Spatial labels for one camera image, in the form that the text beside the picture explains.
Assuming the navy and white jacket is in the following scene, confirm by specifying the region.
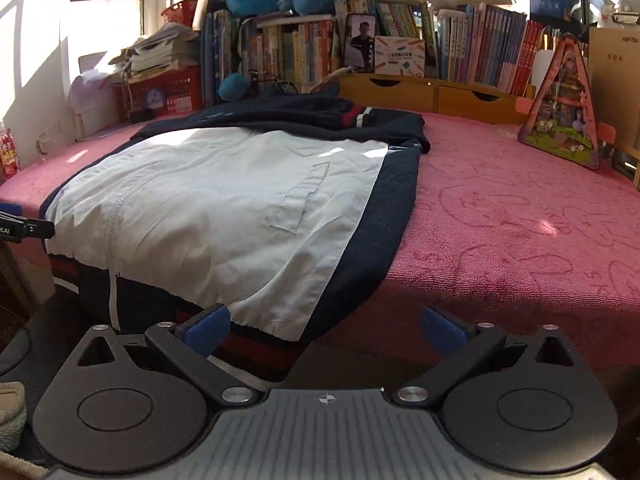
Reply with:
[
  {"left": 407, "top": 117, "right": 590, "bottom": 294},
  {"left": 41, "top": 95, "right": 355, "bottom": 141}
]
[{"left": 39, "top": 94, "right": 432, "bottom": 392}]

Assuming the round blue plush toy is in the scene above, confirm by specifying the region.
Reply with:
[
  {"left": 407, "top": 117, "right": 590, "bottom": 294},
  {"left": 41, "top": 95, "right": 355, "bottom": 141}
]
[{"left": 218, "top": 73, "right": 249, "bottom": 102}]

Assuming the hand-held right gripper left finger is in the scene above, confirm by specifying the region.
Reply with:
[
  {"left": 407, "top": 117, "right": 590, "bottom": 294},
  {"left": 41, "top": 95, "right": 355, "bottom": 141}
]
[{"left": 75, "top": 304, "right": 258, "bottom": 407}]

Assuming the row of thick books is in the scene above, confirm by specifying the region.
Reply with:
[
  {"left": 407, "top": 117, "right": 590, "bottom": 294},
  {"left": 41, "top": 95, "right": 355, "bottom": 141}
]
[{"left": 200, "top": 0, "right": 436, "bottom": 106}]

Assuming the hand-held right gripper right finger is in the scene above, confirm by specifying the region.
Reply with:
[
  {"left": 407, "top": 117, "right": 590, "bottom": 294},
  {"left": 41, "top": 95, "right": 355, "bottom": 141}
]
[{"left": 392, "top": 305, "right": 576, "bottom": 406}]

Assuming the miniature bicycle model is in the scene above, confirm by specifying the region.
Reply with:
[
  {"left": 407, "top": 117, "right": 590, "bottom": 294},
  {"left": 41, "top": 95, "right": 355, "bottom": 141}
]
[{"left": 250, "top": 72, "right": 302, "bottom": 97}]

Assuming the beige fluffy slipper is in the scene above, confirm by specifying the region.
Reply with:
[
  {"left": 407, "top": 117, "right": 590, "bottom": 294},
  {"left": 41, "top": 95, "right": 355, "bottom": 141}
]
[{"left": 0, "top": 380, "right": 29, "bottom": 454}]

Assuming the brown cardboard box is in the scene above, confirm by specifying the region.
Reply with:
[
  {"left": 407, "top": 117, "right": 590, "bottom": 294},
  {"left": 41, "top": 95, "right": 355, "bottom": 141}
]
[{"left": 587, "top": 27, "right": 640, "bottom": 142}]

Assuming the cardboard tube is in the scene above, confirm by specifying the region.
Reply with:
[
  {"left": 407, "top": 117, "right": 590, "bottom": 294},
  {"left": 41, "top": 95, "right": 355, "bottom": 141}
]
[{"left": 192, "top": 0, "right": 217, "bottom": 32}]

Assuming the row of thin colourful books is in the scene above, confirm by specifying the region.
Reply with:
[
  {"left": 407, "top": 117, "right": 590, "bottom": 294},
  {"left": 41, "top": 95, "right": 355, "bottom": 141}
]
[{"left": 435, "top": 2, "right": 557, "bottom": 97}]

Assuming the stack of magazines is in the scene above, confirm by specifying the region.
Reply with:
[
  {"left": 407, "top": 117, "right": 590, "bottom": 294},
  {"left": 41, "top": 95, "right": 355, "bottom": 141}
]
[{"left": 120, "top": 22, "right": 201, "bottom": 79}]

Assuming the pink triangular toy house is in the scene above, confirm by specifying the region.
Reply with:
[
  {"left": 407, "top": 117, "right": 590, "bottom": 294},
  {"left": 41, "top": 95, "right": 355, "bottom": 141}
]
[{"left": 517, "top": 35, "right": 602, "bottom": 172}]

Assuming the white box colourful print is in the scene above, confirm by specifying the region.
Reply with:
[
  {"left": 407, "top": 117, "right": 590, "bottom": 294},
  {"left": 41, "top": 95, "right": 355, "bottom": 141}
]
[{"left": 374, "top": 36, "right": 427, "bottom": 80}]

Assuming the red plastic crate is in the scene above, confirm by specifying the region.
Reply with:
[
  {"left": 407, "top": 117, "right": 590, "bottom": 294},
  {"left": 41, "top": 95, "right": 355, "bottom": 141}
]
[{"left": 117, "top": 65, "right": 203, "bottom": 122}]

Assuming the red snack packet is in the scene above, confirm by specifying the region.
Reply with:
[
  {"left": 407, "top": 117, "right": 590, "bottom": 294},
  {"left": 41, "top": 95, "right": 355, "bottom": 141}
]
[{"left": 0, "top": 130, "right": 21, "bottom": 182}]

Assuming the wooden drawer organizer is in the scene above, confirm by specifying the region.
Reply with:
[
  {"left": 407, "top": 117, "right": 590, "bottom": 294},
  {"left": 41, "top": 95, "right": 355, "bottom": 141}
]
[{"left": 335, "top": 72, "right": 537, "bottom": 127}]

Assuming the white paper bag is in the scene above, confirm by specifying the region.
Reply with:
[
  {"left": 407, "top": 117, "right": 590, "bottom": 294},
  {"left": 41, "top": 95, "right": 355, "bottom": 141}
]
[{"left": 69, "top": 72, "right": 124, "bottom": 142}]

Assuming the pink rabbit print blanket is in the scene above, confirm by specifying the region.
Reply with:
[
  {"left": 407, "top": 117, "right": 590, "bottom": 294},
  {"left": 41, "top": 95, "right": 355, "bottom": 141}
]
[{"left": 0, "top": 110, "right": 640, "bottom": 383}]

